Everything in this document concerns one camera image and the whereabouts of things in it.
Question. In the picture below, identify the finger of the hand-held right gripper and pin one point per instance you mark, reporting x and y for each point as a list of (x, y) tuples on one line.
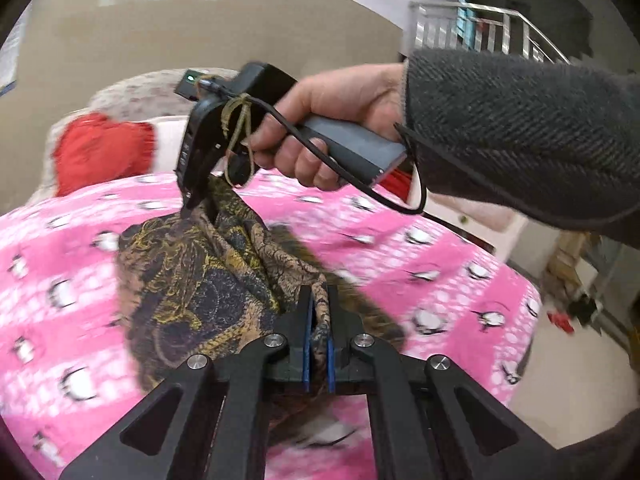
[(192, 195), (214, 205)]

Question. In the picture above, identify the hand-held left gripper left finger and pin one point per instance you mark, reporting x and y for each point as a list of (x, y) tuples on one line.
[(306, 360)]

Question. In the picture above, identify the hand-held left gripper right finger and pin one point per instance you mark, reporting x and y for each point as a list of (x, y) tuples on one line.
[(331, 365)]

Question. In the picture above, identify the brown navy floral garment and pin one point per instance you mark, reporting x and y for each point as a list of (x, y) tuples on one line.
[(200, 280)]

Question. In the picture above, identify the person's right forearm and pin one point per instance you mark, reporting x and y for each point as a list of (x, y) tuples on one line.
[(500, 125)]

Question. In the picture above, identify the person's right hand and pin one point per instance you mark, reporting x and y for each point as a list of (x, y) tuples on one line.
[(350, 95)]

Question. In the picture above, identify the white pillow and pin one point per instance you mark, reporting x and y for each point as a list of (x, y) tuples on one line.
[(167, 150)]

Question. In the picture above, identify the red heart pillow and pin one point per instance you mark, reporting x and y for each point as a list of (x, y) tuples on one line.
[(100, 155), (400, 182)]

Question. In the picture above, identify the grey floral cushion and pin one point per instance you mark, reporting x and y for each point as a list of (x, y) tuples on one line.
[(135, 95)]

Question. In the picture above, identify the pink penguin print blanket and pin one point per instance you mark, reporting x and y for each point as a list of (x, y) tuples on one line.
[(450, 270)]

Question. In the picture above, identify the red item on floor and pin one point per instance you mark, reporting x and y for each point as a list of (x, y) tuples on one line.
[(561, 322)]

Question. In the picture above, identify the metal stair railing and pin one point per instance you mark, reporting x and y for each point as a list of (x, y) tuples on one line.
[(500, 12)]

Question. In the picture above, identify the cardboard box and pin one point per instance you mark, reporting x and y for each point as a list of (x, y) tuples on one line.
[(565, 260)]

